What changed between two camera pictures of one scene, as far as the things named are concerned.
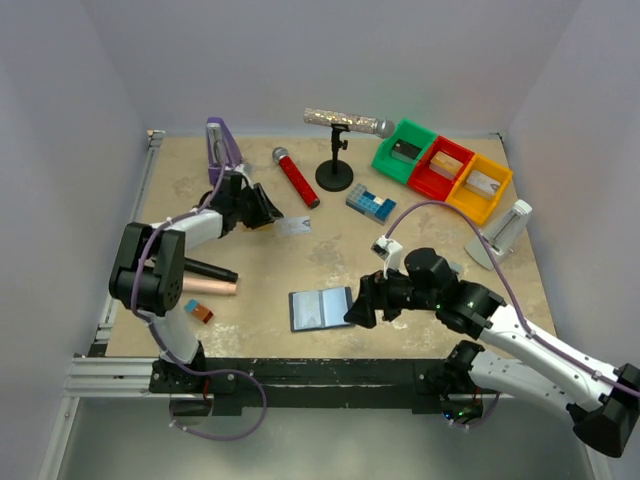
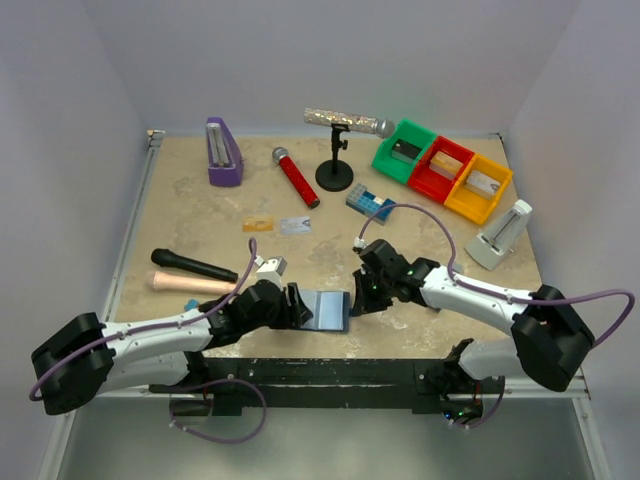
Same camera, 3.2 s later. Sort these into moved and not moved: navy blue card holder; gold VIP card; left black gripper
Moved: left black gripper
Not moved: navy blue card holder; gold VIP card
